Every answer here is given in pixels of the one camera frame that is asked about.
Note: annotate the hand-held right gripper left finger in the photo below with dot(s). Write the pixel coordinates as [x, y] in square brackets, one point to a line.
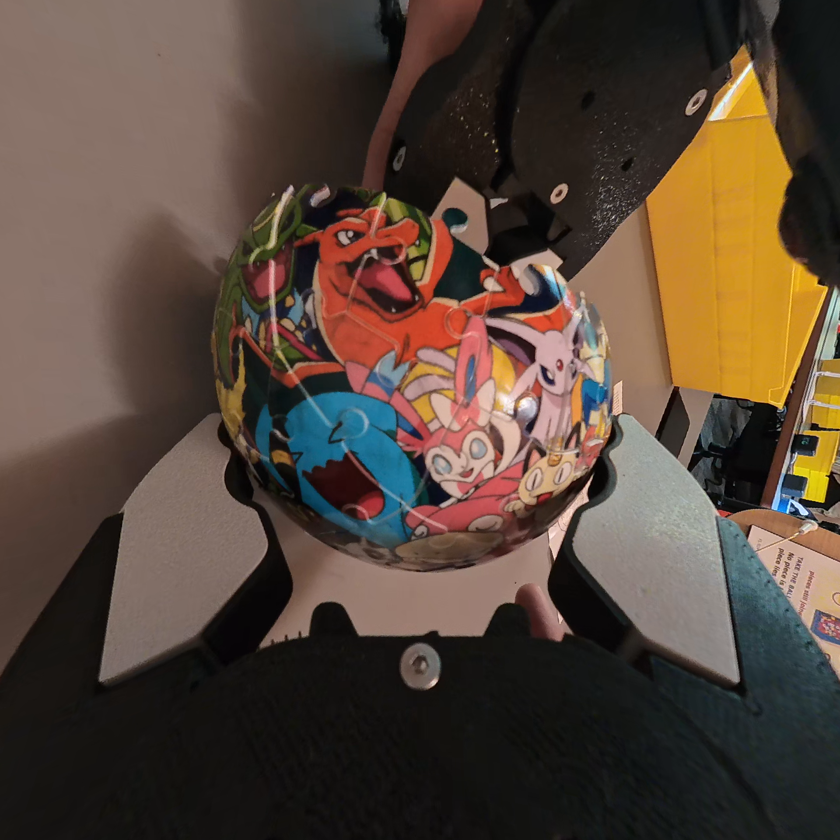
[177, 558]

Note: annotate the person's right hand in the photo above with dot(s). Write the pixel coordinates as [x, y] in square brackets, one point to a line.
[541, 613]

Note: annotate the person's left forearm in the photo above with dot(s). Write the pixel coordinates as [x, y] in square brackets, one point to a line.
[814, 131]

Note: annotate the small yellow storage bins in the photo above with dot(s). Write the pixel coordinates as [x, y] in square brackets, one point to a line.
[817, 453]

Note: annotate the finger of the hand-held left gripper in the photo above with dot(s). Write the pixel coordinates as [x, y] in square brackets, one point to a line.
[548, 226]
[466, 203]

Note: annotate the yellow plastic bin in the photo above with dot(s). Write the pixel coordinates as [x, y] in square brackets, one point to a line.
[728, 262]

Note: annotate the person's left hand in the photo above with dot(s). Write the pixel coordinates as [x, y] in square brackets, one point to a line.
[420, 52]

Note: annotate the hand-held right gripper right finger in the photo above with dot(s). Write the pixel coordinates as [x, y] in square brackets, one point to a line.
[656, 558]

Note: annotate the colourful puzzle ball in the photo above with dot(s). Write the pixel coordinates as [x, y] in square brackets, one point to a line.
[407, 394]

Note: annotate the wooden display board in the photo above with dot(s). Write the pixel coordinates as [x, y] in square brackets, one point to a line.
[754, 522]

